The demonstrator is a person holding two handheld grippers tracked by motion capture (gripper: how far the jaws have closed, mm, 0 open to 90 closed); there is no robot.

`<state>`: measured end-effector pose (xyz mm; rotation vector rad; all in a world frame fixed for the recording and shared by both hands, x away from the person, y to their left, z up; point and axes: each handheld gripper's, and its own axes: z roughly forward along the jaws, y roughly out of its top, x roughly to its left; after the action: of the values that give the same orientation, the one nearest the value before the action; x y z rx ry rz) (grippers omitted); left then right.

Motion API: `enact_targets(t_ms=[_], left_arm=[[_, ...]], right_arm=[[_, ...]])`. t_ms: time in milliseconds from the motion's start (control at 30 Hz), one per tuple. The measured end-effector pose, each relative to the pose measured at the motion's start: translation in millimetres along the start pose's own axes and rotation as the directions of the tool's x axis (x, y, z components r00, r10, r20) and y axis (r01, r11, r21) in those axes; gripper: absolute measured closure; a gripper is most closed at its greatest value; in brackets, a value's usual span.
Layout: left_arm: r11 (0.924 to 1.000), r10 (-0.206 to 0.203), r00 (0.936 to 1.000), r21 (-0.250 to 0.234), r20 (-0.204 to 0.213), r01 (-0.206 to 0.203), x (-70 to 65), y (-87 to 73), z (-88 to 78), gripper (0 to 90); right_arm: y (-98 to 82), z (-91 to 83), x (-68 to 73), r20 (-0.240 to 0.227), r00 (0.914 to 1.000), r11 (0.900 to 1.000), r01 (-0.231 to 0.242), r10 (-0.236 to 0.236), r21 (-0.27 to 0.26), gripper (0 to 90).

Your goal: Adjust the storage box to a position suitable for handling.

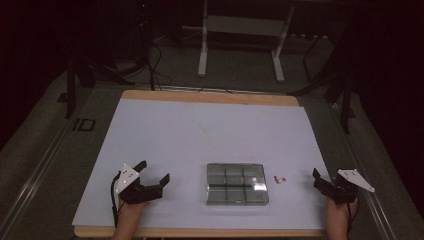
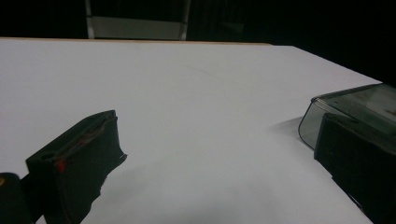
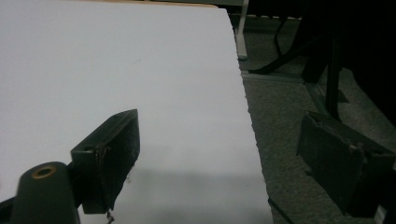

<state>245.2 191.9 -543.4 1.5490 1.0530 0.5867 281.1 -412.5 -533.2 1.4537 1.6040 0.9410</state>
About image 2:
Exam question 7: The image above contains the white metal stand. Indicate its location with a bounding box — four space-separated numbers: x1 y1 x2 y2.
84 0 191 41

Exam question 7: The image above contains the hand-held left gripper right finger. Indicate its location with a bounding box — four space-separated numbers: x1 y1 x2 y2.
313 112 396 224

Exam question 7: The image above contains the clear plastic compartment box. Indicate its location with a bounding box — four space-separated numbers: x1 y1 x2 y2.
298 82 396 151

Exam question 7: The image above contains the white table mat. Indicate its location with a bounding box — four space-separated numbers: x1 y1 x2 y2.
0 38 383 224

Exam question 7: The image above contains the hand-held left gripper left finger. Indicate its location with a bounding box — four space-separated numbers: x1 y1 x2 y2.
25 109 128 224

